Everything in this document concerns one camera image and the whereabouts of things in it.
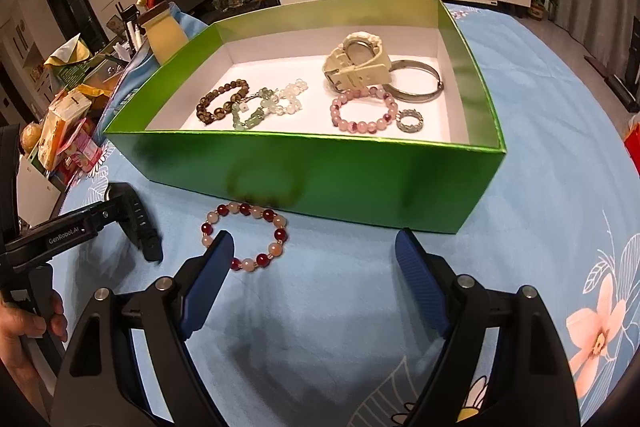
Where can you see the red packet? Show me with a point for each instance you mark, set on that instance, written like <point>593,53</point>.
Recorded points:
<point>634,142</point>

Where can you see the black wristband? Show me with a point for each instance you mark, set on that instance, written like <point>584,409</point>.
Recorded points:
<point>147,237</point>

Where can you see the orange snack box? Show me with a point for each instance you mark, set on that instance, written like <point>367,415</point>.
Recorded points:
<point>62,129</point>

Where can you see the pink snack box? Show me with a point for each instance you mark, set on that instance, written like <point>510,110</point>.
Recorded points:
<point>82,149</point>

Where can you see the blue floral tablecloth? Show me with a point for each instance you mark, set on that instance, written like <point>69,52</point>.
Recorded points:
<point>550,187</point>

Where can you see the person's left hand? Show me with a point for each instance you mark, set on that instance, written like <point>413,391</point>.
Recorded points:
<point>15,347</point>

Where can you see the yellow round fruit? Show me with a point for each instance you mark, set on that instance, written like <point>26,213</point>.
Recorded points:
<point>31,138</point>

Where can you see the white carton box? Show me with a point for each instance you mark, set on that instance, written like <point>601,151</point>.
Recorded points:
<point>37,192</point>

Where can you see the green cardboard box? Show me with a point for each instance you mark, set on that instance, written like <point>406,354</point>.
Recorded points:
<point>350,177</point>

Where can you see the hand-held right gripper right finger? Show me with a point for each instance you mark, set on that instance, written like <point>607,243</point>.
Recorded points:
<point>415,277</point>

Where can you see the cream white wristwatch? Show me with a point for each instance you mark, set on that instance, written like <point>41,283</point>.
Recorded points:
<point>357,67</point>

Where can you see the small potted plant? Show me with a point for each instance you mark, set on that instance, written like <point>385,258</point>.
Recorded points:
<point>540,4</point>

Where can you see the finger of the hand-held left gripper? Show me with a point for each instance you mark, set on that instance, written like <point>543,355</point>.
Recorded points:
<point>110,213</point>

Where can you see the green and white bag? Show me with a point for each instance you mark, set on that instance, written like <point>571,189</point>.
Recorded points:
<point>70,59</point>

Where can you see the silver metal bangle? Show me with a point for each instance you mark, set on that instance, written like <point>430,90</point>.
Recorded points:
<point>425,94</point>

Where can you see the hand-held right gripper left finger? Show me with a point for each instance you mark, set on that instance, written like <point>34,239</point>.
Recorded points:
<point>210,277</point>

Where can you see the yellow jar with brown lid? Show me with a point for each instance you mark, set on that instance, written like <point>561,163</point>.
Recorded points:
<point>165,37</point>

